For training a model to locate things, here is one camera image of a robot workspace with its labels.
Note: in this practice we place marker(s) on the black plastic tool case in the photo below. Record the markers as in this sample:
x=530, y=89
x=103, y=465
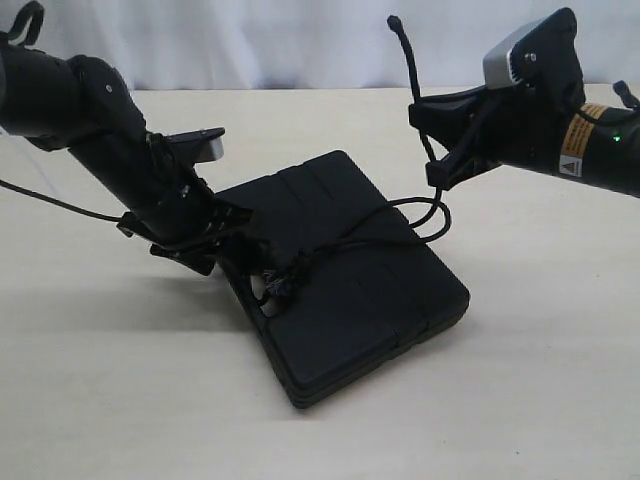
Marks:
x=356, y=309

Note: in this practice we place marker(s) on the white backdrop curtain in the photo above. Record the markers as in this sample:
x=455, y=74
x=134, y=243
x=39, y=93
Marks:
x=203, y=45

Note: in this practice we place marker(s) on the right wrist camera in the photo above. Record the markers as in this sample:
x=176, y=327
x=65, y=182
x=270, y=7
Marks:
x=541, y=53

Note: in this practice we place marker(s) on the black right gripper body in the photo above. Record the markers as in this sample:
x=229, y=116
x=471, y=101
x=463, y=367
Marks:
x=525, y=131

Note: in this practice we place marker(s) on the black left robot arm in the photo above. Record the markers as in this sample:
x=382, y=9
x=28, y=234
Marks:
x=82, y=105

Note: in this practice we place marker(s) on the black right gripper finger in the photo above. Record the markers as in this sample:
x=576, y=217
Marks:
x=449, y=116
x=460, y=164

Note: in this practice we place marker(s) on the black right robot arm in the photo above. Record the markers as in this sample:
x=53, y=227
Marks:
x=606, y=137

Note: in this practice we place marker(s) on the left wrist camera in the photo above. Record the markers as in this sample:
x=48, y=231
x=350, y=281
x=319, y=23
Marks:
x=201, y=146

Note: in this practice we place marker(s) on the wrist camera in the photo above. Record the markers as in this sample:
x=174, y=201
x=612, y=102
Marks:
x=201, y=146
x=541, y=53

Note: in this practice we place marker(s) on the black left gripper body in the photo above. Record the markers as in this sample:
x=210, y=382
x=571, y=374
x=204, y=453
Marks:
x=188, y=228

